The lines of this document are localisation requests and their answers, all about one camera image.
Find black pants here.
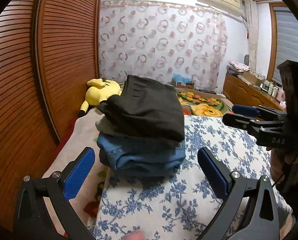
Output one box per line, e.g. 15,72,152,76
97,75,185,142

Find right hand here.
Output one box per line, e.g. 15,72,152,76
266,147,298,184

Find pink bottle on cabinet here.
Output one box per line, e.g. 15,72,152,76
276,88,285,102

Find wooden sideboard cabinet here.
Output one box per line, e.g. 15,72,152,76
223,73,284,111

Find cardboard box on cabinet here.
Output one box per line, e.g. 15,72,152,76
242,72,262,86

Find grey window blind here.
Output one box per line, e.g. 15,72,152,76
272,7,298,85

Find blue floral white blanket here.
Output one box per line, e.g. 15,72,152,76
86,114,293,240

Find beige side curtain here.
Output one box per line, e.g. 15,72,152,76
244,0,258,72

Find grey-green folded pants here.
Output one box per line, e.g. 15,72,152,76
95,116,127,137

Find blue folded jeans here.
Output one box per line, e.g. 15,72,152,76
97,133,186,179

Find circle patterned curtain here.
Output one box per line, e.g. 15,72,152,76
99,0,228,90

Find yellow plush toy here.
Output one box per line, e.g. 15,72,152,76
78,79,122,117

